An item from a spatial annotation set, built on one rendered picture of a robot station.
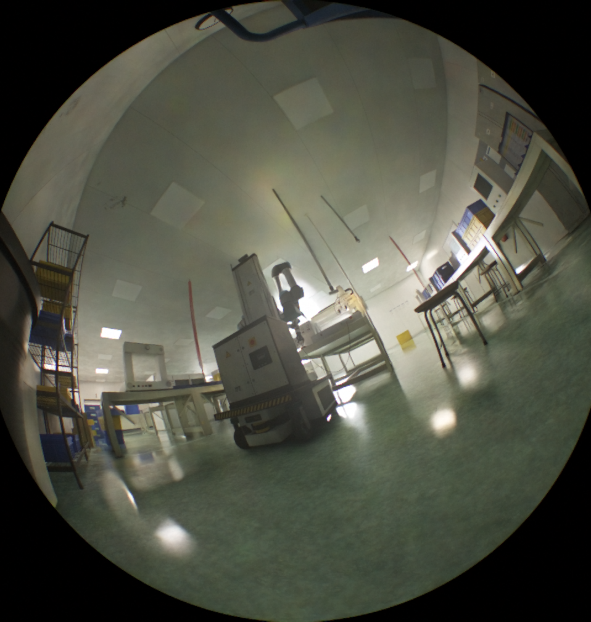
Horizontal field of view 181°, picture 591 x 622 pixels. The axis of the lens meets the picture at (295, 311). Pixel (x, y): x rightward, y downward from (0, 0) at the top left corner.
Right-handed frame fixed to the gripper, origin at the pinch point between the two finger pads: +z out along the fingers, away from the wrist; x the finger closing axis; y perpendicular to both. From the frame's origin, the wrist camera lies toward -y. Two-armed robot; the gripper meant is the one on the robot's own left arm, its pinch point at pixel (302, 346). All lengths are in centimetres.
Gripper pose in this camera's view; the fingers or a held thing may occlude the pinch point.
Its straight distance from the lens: 254.4
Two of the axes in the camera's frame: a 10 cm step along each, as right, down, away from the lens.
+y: -4.7, -4.2, -7.7
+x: 8.5, -4.6, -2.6
